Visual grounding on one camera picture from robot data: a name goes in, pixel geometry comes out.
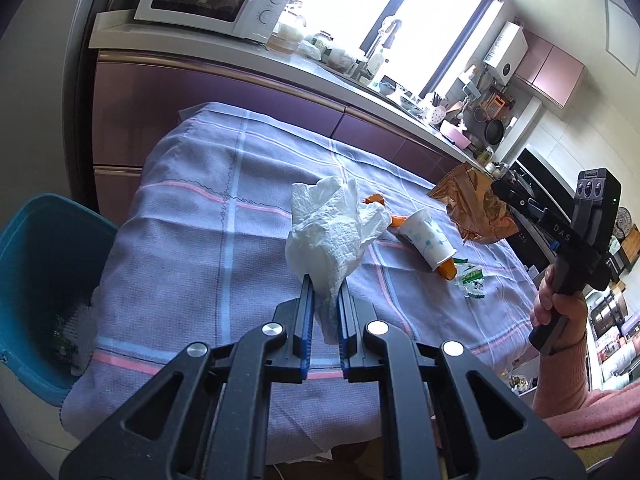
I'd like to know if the purple plaid cloth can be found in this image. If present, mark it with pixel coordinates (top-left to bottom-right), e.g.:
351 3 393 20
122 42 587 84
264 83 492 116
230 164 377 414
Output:
60 101 539 467

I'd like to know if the white foam fruit net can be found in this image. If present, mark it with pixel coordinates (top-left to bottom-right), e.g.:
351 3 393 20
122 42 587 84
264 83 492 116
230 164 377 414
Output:
70 287 102 377

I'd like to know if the person's pink sweater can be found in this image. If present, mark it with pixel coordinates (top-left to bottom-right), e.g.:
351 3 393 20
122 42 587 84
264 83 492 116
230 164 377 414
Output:
542 389 640 444

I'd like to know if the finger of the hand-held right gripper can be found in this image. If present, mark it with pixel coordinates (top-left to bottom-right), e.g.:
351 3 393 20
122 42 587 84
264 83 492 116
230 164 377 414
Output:
490 172 544 219
519 211 557 252

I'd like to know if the brown filled glass jar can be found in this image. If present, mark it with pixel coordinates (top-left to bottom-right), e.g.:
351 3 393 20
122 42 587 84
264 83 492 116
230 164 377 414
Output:
325 45 359 74

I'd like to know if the kitchen window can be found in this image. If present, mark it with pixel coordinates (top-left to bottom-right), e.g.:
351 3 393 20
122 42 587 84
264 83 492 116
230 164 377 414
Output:
287 0 507 99

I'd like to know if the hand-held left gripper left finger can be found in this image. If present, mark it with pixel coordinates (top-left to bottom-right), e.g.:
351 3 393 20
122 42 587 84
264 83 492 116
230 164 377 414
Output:
59 274 317 480

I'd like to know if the green white plastic wrapper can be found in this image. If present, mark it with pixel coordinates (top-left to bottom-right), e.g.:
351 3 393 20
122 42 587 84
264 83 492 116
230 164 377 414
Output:
454 256 489 302

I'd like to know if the stainless steel pot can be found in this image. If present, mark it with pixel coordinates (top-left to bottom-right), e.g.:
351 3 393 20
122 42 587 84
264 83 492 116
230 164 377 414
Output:
590 290 629 332

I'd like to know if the steel kitchen faucet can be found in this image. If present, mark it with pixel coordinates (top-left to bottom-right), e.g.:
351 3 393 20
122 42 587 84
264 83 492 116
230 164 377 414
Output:
365 19 404 79

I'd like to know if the person's right hand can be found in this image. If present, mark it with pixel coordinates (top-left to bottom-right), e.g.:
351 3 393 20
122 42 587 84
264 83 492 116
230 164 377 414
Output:
529 262 589 350

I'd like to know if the white dotted paper cup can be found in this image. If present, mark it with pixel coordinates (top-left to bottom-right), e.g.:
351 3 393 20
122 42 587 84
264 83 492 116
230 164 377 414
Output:
397 208 457 269

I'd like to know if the pink wall cabinet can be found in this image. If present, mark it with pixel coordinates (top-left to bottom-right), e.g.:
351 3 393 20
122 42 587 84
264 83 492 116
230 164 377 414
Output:
515 27 586 109

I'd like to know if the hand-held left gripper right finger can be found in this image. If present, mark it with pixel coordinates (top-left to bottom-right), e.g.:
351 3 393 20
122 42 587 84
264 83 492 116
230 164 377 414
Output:
336 280 587 480

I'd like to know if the pink bowl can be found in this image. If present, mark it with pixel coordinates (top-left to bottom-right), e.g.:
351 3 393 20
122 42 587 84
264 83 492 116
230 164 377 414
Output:
440 122 471 149

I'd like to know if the grey refrigerator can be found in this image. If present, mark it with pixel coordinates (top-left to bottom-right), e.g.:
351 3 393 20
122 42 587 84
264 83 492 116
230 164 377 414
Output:
0 0 162 222

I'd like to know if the glass container with lid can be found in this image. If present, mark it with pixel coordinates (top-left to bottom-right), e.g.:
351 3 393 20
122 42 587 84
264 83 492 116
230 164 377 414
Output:
272 2 307 54

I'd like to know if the copper foil wrapper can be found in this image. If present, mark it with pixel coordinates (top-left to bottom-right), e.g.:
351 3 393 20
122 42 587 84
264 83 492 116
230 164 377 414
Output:
427 162 521 247

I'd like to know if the purple base cabinet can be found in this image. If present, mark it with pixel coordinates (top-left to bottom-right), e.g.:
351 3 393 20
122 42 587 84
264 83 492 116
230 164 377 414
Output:
92 50 467 222

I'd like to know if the white water heater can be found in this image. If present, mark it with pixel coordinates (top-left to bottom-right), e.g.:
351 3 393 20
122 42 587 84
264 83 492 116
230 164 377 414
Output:
482 21 530 86

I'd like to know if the person's right forearm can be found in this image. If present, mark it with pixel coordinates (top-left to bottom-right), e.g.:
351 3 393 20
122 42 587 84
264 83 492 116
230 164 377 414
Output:
532 330 596 418

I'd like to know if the black built-in oven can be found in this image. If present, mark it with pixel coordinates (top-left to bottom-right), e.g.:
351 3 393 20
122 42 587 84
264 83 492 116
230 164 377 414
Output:
505 145 577 272

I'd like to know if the white tissue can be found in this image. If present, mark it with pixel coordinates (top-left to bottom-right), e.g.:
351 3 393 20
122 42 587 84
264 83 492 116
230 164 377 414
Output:
285 176 393 347

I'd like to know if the white kitchen countertop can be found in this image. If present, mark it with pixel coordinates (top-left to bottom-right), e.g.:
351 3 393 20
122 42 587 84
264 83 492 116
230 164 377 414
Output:
89 10 494 172

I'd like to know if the teal plastic bin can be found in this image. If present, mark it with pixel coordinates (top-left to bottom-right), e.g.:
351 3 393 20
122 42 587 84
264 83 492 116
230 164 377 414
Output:
0 192 121 409

